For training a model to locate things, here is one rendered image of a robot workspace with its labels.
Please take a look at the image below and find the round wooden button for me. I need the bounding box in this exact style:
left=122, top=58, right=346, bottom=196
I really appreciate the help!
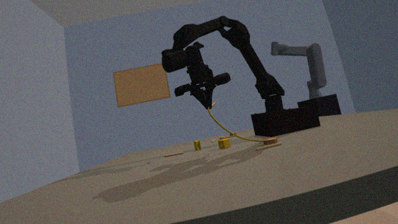
left=263, top=138, right=277, bottom=145

